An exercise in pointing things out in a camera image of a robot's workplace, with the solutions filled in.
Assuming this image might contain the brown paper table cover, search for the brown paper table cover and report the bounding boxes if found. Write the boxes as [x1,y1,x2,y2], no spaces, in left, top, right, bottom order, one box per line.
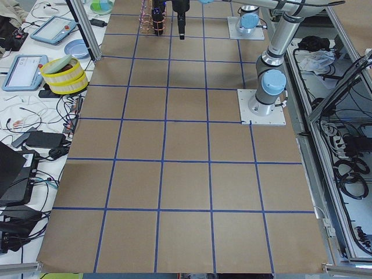
[38,1,328,274]

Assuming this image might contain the wine bottle in basket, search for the wine bottle in basket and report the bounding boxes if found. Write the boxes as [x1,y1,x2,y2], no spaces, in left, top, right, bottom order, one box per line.
[151,8,164,36]
[152,0,166,10]

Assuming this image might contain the black cable coil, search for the black cable coil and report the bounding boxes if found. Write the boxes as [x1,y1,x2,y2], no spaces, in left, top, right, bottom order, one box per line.
[332,158,370,201]

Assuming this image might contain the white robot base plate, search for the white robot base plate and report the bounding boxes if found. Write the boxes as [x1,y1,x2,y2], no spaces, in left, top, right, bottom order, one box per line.
[237,89,286,126]

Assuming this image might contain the teach pendant tablet near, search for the teach pendant tablet near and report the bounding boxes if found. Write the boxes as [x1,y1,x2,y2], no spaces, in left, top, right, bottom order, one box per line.
[2,55,49,92]

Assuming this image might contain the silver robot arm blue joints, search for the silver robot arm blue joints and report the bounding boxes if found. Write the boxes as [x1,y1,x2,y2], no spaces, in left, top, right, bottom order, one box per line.
[199,0,331,115]

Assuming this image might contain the black power brick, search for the black power brick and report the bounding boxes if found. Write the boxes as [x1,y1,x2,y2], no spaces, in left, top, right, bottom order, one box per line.
[26,131,65,148]

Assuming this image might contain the aluminium frame post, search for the aluminium frame post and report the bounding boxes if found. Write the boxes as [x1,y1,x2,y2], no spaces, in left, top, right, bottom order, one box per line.
[66,0,102,63]

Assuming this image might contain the white crumpled cloth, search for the white crumpled cloth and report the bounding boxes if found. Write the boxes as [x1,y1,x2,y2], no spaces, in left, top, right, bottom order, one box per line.
[299,50,335,74]

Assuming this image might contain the copper wire wine basket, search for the copper wire wine basket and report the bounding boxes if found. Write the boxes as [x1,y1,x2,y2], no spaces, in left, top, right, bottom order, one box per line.
[139,0,167,36]

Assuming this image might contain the blue plate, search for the blue plate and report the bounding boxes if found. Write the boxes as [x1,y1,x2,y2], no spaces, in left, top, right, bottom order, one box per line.
[64,39,90,59]

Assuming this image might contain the teach pendant tablet far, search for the teach pendant tablet far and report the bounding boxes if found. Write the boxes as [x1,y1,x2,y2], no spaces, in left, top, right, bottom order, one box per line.
[30,16,77,45]

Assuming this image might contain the black power adapter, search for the black power adapter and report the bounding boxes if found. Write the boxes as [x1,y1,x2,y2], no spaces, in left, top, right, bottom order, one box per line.
[90,19,108,27]

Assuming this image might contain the wine bottle in basket rear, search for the wine bottle in basket rear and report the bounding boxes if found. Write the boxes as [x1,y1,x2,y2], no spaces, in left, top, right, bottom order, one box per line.
[152,0,166,10]

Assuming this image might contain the dark glass wine bottle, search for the dark glass wine bottle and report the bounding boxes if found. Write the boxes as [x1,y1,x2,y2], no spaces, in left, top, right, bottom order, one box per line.
[172,0,190,40]

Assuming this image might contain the black laptop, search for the black laptop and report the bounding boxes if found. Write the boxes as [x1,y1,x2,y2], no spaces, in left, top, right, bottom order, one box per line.
[1,143,39,207]

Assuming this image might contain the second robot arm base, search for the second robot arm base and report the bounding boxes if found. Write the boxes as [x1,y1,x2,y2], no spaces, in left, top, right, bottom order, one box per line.
[238,5,260,31]

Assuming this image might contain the green bowl with blocks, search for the green bowl with blocks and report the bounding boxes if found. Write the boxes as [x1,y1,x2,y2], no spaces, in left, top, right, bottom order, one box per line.
[90,0,114,15]

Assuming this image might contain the wine bottle in basket front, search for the wine bottle in basket front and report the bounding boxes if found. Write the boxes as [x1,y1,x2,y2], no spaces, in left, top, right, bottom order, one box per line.
[151,8,164,36]

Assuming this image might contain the teach pendant tablet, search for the teach pendant tablet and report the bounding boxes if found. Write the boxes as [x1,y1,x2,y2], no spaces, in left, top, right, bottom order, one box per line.
[30,16,77,45]
[2,55,49,92]

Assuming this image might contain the pale green plate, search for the pale green plate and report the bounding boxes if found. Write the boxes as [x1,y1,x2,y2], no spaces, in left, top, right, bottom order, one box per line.
[42,55,72,74]

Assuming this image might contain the yellow rimmed wooden basket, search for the yellow rimmed wooden basket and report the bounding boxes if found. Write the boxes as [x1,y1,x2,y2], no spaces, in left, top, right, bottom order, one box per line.
[40,57,88,95]

